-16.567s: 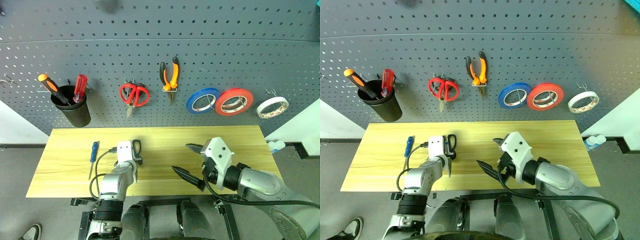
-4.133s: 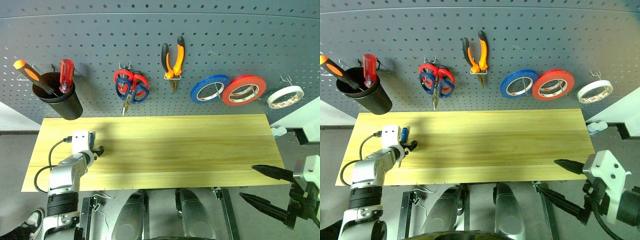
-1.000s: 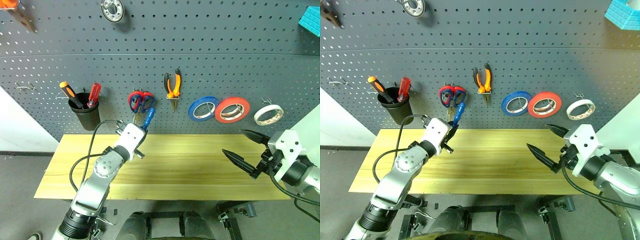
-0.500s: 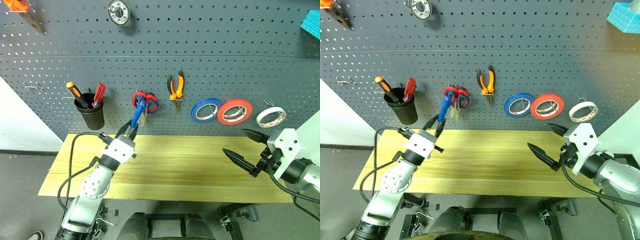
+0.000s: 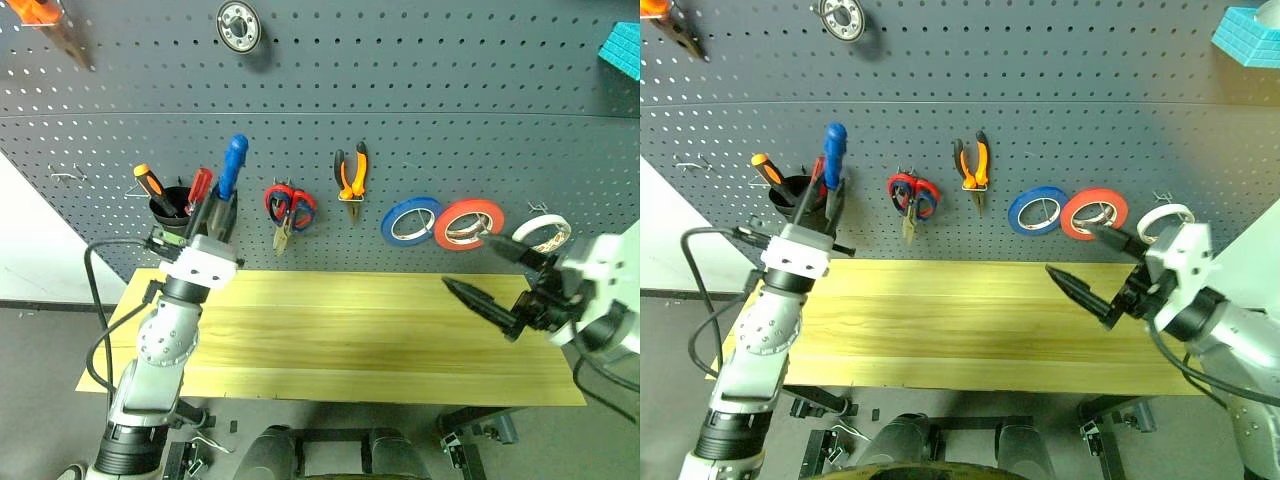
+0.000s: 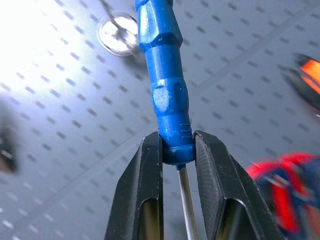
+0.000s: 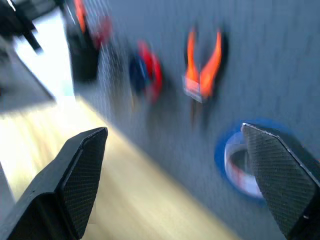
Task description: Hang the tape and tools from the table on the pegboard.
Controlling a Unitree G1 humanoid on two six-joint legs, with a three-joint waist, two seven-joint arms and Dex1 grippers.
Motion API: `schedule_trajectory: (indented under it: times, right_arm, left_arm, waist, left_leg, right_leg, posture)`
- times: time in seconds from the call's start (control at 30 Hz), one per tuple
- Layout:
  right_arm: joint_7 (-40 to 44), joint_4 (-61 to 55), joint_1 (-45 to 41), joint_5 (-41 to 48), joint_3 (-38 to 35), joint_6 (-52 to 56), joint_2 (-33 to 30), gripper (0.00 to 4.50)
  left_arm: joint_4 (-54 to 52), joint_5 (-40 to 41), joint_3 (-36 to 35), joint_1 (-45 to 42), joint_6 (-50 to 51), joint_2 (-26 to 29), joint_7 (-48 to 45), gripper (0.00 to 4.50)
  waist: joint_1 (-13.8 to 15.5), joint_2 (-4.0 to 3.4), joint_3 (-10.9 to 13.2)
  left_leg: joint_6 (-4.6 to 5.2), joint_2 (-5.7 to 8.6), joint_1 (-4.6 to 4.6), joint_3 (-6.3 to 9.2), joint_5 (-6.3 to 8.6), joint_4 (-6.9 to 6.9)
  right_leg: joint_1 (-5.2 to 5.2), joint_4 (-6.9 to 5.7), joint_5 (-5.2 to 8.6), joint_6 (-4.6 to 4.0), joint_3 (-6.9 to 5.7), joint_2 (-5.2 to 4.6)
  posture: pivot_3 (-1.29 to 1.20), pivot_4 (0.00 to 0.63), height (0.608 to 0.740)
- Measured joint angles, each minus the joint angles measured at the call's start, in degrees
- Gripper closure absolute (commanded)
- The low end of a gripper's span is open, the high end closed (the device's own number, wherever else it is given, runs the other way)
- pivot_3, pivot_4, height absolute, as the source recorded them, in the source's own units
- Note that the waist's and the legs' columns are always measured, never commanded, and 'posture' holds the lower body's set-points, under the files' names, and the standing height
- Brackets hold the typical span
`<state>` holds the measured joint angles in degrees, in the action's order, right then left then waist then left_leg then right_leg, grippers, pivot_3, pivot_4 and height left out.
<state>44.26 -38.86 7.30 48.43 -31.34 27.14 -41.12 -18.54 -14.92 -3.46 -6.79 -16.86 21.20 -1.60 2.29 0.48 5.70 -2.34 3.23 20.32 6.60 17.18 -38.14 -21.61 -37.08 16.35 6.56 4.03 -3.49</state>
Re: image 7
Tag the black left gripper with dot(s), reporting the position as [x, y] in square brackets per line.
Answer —
[12, 17]

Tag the orange and black screwdriver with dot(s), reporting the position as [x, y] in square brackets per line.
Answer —
[80, 15]

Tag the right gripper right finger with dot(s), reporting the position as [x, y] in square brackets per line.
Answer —
[282, 180]

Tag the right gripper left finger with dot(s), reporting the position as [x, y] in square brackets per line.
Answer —
[62, 187]

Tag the black plastic cup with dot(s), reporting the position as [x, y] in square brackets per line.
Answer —
[82, 60]

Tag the blue tape roll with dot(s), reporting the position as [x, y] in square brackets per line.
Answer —
[220, 155]

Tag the grey metal pegboard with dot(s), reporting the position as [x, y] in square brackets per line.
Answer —
[262, 62]

